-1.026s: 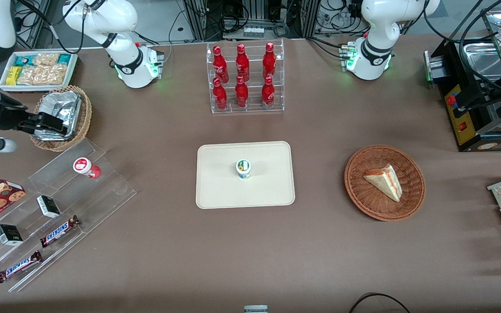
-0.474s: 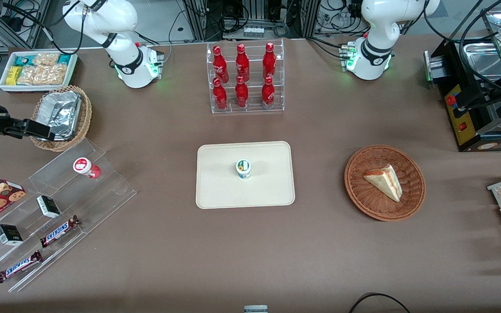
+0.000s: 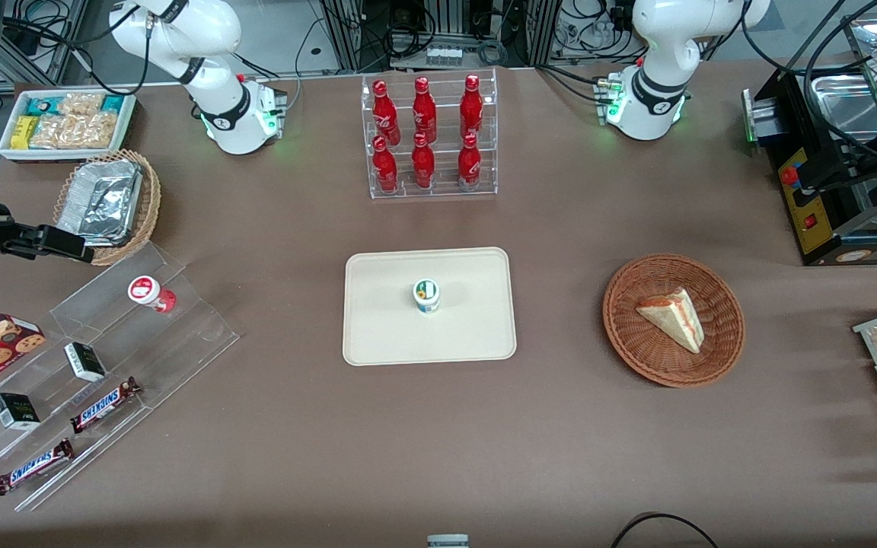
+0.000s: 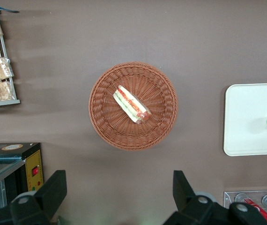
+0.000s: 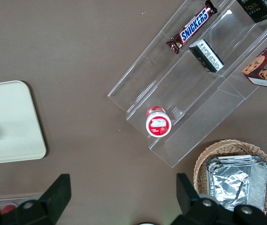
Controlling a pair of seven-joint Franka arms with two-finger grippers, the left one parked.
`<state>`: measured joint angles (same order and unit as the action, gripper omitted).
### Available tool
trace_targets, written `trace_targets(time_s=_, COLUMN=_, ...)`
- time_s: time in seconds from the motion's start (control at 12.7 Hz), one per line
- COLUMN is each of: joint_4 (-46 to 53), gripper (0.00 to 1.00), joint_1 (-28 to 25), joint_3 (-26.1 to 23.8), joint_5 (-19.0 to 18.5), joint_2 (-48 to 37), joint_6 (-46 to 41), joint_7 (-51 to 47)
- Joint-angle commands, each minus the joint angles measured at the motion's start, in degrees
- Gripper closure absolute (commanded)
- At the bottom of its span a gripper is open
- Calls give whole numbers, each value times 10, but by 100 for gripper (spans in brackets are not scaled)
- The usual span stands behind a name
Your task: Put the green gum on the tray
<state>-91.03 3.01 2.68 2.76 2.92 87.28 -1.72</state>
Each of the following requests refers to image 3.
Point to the green gum bottle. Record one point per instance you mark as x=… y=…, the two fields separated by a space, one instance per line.
x=426 y=297

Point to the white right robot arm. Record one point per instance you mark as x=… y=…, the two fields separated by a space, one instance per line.
x=227 y=114

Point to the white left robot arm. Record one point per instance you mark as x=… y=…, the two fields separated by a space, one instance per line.
x=655 y=95

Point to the red gum bottle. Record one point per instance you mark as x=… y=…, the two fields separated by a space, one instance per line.
x=151 y=293

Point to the white snack tray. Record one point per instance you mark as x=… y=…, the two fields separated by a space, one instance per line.
x=128 y=125

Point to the beige plastic tray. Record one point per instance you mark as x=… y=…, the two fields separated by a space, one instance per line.
x=377 y=327

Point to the silver foil container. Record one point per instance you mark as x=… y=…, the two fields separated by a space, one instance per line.
x=103 y=198

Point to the black machine with yellow panel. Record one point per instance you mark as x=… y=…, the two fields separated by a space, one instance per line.
x=811 y=221

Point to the light wicker basket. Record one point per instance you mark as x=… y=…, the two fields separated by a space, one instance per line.
x=151 y=202

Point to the clear cracker bag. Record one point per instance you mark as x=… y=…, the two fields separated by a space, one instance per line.
x=73 y=131
x=81 y=103

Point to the yellow snack packet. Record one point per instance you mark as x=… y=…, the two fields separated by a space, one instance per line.
x=23 y=132

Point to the small black box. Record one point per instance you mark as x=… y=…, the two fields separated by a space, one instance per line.
x=15 y=411
x=84 y=361

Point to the teal snack packet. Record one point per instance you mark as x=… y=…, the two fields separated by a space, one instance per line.
x=112 y=103
x=44 y=105

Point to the clear acrylic stepped stand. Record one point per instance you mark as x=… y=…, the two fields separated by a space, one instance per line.
x=172 y=342

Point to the snickers chocolate bar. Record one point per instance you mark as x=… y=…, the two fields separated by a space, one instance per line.
x=33 y=466
x=106 y=404

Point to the wrapped triangle sandwich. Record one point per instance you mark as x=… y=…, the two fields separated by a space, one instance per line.
x=674 y=318

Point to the round brown wicker basket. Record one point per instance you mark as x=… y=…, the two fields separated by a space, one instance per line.
x=636 y=342

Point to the red cola bottle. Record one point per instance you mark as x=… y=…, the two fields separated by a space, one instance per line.
x=470 y=163
x=384 y=110
x=384 y=166
x=472 y=105
x=422 y=164
x=424 y=109

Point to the clear acrylic bottle rack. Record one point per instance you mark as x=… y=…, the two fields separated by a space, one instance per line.
x=442 y=186

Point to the white power strip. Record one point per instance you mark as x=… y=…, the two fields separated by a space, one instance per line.
x=444 y=55

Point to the small grey box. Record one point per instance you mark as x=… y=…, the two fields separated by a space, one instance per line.
x=448 y=541

